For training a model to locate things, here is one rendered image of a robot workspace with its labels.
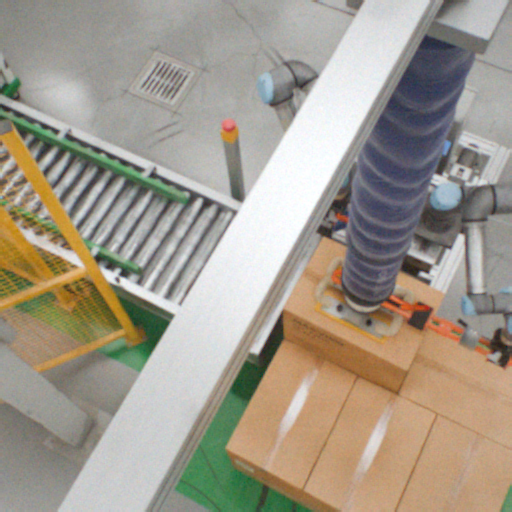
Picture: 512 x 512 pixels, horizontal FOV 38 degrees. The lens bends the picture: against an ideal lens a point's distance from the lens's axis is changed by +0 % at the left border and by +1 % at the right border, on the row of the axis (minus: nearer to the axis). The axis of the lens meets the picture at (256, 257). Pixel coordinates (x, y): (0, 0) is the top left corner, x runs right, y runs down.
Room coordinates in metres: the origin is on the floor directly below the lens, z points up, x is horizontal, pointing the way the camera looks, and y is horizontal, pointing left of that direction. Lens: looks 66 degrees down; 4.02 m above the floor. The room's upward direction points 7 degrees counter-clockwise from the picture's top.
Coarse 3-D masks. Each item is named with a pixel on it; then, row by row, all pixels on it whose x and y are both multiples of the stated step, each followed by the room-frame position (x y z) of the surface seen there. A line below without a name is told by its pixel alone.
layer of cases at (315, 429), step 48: (432, 336) 1.06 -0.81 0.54; (288, 384) 0.90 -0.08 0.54; (336, 384) 0.88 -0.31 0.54; (432, 384) 0.83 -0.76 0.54; (480, 384) 0.80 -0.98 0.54; (240, 432) 0.70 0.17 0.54; (288, 432) 0.68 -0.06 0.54; (336, 432) 0.65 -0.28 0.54; (384, 432) 0.63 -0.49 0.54; (432, 432) 0.61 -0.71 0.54; (480, 432) 0.58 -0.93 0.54; (288, 480) 0.46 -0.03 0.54; (336, 480) 0.44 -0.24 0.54; (384, 480) 0.42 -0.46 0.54; (432, 480) 0.40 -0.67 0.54; (480, 480) 0.38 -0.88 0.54
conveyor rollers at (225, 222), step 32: (0, 160) 2.37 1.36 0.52; (64, 160) 2.30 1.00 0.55; (0, 192) 2.14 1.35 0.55; (64, 192) 2.11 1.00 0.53; (96, 192) 2.08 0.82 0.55; (128, 192) 2.05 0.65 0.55; (32, 224) 1.92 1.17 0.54; (96, 224) 1.89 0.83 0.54; (128, 224) 1.86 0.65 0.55; (192, 224) 1.83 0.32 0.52; (224, 224) 1.79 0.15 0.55; (128, 256) 1.67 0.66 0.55; (160, 288) 1.47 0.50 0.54
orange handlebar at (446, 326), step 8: (344, 216) 1.49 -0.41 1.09; (336, 272) 1.22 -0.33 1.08; (336, 280) 1.19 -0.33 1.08; (392, 296) 1.09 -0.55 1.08; (384, 304) 1.06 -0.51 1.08; (392, 304) 1.05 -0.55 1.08; (408, 304) 1.04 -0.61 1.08; (400, 312) 1.01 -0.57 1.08; (440, 320) 0.96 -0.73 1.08; (432, 328) 0.93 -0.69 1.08; (440, 328) 0.92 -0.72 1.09; (448, 328) 0.92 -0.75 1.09; (456, 328) 0.92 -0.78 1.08; (448, 336) 0.89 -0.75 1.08; (456, 336) 0.88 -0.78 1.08; (488, 344) 0.84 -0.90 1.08; (480, 352) 0.81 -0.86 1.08; (488, 352) 0.80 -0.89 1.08
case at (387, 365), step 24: (312, 264) 1.33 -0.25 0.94; (312, 288) 1.22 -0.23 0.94; (336, 288) 1.21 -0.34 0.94; (432, 288) 1.15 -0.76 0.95; (288, 312) 1.12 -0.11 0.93; (312, 312) 1.11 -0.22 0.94; (384, 312) 1.07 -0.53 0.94; (408, 312) 1.06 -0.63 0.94; (288, 336) 1.13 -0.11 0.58; (312, 336) 1.05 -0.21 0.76; (336, 336) 0.99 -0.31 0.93; (360, 336) 0.97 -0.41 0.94; (408, 336) 0.95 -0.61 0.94; (336, 360) 0.98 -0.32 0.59; (360, 360) 0.92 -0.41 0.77; (384, 360) 0.86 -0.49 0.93; (408, 360) 0.84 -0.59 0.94; (384, 384) 0.84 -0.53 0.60
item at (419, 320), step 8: (416, 304) 1.04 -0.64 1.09; (424, 304) 1.03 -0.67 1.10; (416, 312) 1.00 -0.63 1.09; (424, 312) 1.00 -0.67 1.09; (432, 312) 0.99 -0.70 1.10; (408, 320) 0.97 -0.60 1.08; (416, 320) 0.97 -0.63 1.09; (424, 320) 0.96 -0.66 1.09; (416, 328) 0.94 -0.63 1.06; (424, 328) 0.94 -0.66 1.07
